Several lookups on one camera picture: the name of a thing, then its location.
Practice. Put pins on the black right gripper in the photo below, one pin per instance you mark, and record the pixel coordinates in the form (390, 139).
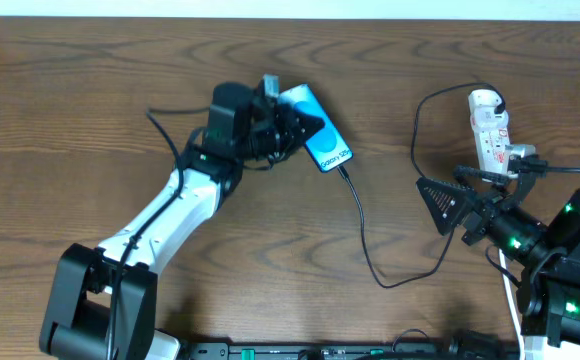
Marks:
(475, 218)

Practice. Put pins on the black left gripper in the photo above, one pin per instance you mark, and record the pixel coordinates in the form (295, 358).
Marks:
(277, 132)

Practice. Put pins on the blue smartphone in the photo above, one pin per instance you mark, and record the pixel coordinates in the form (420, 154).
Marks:
(327, 147)

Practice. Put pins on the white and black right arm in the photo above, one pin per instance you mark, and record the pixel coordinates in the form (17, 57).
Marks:
(548, 291)

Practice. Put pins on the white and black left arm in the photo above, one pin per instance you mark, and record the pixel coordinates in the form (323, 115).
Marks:
(103, 300)

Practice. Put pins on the white power strip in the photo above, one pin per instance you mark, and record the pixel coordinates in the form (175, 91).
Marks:
(489, 125)

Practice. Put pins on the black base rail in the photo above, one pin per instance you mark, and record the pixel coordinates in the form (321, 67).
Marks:
(410, 344)

